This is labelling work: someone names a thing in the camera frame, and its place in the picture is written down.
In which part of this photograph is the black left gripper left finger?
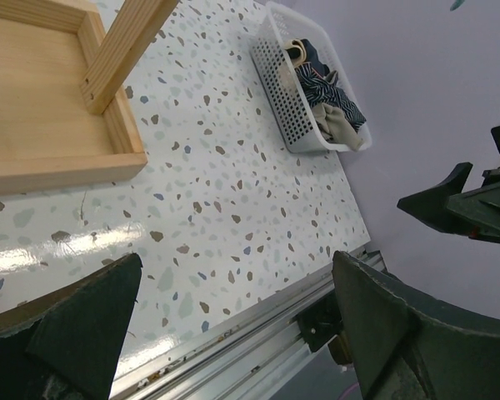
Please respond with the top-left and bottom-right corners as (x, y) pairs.
(0, 253), (143, 399)

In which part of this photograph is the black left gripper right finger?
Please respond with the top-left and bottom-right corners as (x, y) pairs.
(332, 252), (500, 399)

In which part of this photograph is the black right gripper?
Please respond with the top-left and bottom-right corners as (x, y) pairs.
(397, 126), (500, 243)

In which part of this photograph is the navy striped underwear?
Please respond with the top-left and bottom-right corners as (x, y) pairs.
(295, 62), (367, 133)

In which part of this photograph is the beige grey underwear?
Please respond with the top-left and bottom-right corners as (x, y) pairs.
(312, 103), (364, 152)

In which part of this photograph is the teal hanger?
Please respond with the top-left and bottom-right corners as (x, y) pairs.
(450, 0), (465, 12)

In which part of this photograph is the white laundry basket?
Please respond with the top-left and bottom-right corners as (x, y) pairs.
(250, 2), (357, 153)

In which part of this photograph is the pile of clothes in basket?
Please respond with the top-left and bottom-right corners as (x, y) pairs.
(284, 38), (330, 78)

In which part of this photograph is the wooden clothes rack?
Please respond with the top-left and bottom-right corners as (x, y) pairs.
(0, 1), (175, 195)

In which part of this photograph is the aluminium table rail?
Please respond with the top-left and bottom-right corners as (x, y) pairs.
(107, 245), (384, 400)

